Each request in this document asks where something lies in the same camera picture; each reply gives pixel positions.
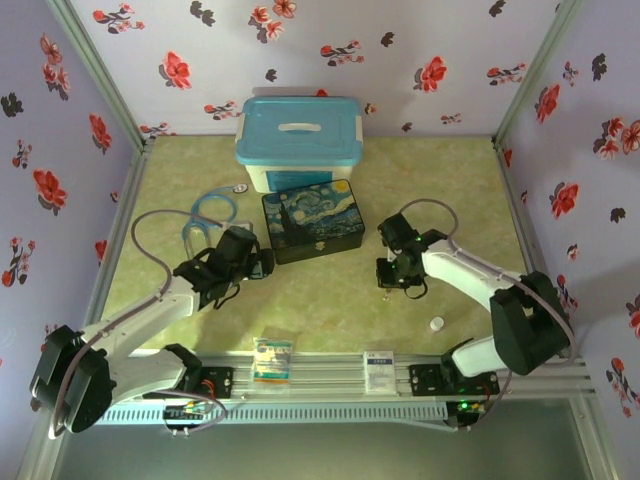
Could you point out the clear plastic packet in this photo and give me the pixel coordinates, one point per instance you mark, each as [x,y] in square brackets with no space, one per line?
[272,362]

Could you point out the aluminium frame rail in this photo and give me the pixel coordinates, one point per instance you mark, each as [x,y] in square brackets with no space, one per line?
[325,375]

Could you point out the aluminium frame post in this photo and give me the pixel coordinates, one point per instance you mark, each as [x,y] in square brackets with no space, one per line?
[100,75]
[537,75]

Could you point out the small white card box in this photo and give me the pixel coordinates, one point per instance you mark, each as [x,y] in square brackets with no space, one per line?
[379,372]

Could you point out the blue stethoscope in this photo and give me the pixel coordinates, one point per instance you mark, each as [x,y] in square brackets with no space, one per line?
[210,200]

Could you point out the blue lidded storage box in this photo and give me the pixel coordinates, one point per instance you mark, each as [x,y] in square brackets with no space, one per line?
[300,140]

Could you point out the small white cap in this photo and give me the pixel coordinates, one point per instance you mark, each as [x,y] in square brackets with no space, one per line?
[436,324]

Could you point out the starry night tin box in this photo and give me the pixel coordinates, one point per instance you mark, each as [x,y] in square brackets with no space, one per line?
[312,220]

